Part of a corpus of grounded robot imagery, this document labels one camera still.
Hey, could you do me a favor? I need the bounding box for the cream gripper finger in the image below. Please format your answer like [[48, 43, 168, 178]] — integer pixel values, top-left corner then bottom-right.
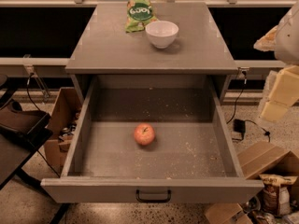
[[253, 26, 278, 51], [260, 65, 299, 122]]

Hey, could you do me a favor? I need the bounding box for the red apple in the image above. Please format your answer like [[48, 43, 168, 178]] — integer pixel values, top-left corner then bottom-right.
[[134, 123, 155, 146]]

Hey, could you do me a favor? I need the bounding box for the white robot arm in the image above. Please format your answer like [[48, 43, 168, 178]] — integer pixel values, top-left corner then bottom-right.
[[253, 3, 299, 127]]

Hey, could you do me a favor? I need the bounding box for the grey open top drawer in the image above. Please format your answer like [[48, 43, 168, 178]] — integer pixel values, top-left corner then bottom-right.
[[42, 75, 263, 203]]

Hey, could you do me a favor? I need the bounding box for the grey cabinet counter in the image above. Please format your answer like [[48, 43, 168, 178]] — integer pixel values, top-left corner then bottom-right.
[[64, 1, 239, 105]]

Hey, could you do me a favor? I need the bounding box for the right cardboard box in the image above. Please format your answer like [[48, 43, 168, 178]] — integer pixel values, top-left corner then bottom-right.
[[237, 141, 299, 203]]

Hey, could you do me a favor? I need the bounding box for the cardboard box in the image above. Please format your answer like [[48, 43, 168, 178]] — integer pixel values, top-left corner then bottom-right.
[[237, 141, 299, 203], [205, 203, 253, 224], [44, 88, 81, 174]]

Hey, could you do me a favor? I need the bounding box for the brown paper snack bag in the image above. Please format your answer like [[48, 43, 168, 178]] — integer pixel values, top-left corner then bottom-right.
[[260, 174, 297, 217]]

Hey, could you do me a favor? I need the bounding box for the white ceramic bowl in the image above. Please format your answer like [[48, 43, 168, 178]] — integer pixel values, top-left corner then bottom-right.
[[145, 21, 179, 49]]

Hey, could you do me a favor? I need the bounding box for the bottom cardboard box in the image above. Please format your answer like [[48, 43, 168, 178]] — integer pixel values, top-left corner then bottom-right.
[[205, 203, 253, 224]]

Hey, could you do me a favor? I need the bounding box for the green snack bag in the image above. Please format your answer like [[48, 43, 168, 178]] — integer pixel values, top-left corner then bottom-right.
[[125, 0, 157, 33]]

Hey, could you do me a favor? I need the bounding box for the left cardboard box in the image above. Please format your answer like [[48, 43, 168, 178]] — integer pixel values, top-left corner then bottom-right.
[[44, 88, 81, 174]]

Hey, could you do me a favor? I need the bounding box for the black chair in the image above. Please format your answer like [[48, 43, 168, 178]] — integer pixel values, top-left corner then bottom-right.
[[0, 74, 52, 196]]

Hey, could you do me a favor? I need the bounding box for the black power adapter with cable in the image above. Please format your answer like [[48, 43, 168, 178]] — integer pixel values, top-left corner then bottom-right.
[[227, 68, 271, 142]]

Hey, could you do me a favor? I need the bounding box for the black drawer handle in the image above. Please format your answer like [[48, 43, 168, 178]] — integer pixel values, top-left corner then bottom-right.
[[135, 189, 172, 203]]

